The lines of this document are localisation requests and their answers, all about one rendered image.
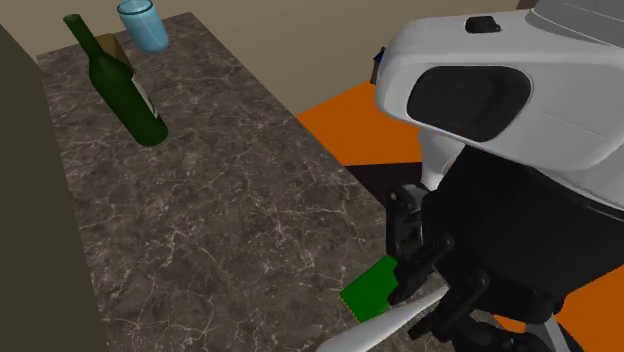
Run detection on light blue drinking glass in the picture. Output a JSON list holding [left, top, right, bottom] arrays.
[[116, 0, 171, 55]]

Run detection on tan cardboard box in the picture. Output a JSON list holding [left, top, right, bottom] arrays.
[[94, 32, 136, 75]]

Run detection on dark green glass bottle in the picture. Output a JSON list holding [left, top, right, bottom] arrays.
[[63, 13, 170, 148]]

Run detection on green flat block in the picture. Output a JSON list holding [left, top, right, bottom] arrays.
[[339, 255, 400, 324]]

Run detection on white tapered utensil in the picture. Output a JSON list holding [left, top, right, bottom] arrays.
[[315, 284, 450, 352]]

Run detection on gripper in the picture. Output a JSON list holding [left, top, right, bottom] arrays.
[[386, 146, 624, 341]]

